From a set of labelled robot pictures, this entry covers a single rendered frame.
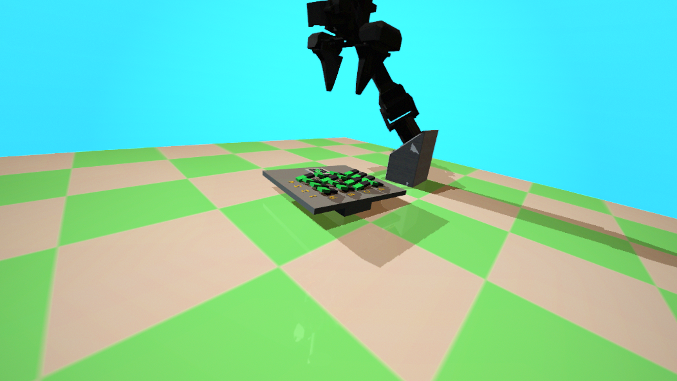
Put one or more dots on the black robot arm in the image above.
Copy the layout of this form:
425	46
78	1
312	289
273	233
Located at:
392	97

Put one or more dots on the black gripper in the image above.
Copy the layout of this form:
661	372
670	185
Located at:
373	42

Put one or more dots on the grey switch panel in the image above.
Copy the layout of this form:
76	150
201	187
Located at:
341	188

